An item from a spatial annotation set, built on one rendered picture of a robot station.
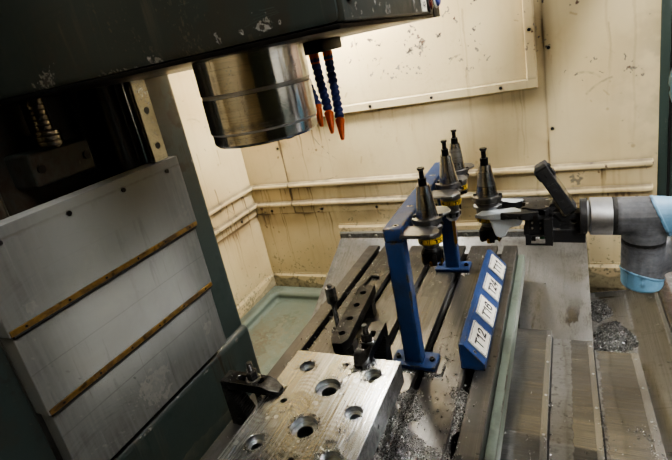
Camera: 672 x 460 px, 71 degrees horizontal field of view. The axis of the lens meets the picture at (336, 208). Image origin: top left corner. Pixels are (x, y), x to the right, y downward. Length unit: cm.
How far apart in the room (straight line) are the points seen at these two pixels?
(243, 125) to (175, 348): 70
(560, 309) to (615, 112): 60
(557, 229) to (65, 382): 99
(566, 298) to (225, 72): 124
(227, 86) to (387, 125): 113
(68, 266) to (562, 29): 140
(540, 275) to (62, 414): 132
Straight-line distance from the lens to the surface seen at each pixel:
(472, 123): 166
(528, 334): 149
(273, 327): 198
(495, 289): 129
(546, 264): 168
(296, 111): 66
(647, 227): 105
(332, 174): 186
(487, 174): 104
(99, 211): 104
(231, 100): 65
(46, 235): 98
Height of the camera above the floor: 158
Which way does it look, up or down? 18 degrees down
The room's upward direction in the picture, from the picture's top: 12 degrees counter-clockwise
